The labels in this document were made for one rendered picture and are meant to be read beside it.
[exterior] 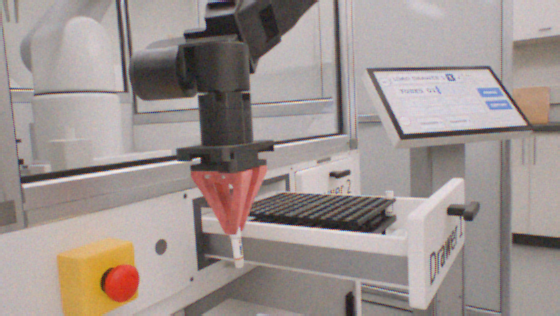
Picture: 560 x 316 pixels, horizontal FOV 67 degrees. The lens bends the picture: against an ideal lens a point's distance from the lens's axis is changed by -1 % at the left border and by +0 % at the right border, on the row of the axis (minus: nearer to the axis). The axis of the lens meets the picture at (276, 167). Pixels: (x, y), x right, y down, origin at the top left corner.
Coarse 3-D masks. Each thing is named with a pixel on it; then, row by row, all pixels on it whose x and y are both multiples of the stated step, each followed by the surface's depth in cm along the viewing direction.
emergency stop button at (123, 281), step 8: (112, 272) 45; (120, 272) 45; (128, 272) 46; (136, 272) 47; (112, 280) 44; (120, 280) 45; (128, 280) 46; (136, 280) 47; (112, 288) 44; (120, 288) 45; (128, 288) 46; (136, 288) 47; (112, 296) 44; (120, 296) 45; (128, 296) 46
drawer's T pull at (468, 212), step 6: (450, 204) 60; (456, 204) 59; (462, 204) 59; (474, 204) 58; (450, 210) 58; (456, 210) 57; (462, 210) 57; (468, 210) 55; (474, 210) 56; (456, 216) 57; (462, 216) 57; (468, 216) 54; (474, 216) 55
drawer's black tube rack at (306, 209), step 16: (256, 208) 69; (272, 208) 69; (288, 208) 68; (304, 208) 67; (320, 208) 67; (336, 208) 66; (352, 208) 65; (288, 224) 69; (304, 224) 69; (320, 224) 68; (336, 224) 68; (368, 224) 65; (384, 224) 67
